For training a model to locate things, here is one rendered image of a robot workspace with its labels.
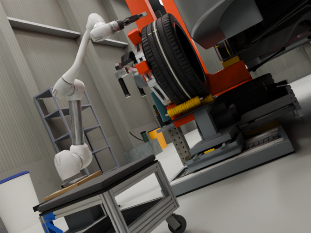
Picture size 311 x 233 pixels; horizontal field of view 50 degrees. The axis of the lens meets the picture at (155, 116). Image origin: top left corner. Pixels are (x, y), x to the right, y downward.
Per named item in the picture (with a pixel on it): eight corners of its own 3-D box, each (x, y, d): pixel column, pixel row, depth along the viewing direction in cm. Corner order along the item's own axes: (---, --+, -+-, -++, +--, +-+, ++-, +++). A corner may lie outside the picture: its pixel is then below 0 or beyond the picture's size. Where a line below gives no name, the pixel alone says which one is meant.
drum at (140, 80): (162, 76, 242) (154, 59, 243) (138, 89, 249) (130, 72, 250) (167, 77, 256) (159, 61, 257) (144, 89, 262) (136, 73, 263)
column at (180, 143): (195, 167, 299) (176, 125, 301) (185, 171, 302) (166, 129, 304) (197, 164, 308) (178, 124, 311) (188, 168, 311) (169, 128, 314)
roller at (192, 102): (203, 101, 227) (200, 94, 227) (166, 119, 236) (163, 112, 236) (205, 101, 232) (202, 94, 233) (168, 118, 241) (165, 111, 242)
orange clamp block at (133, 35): (143, 40, 233) (136, 30, 228) (133, 46, 235) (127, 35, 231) (143, 37, 239) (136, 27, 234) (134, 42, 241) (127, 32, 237)
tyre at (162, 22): (197, 86, 204) (158, -3, 218) (164, 102, 212) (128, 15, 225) (217, 99, 266) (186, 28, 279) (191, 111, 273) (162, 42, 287)
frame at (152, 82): (166, 102, 222) (133, 30, 225) (157, 107, 224) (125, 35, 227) (183, 100, 274) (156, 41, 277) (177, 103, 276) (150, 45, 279)
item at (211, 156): (241, 153, 206) (234, 139, 207) (190, 174, 217) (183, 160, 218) (245, 141, 254) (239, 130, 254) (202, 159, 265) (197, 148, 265)
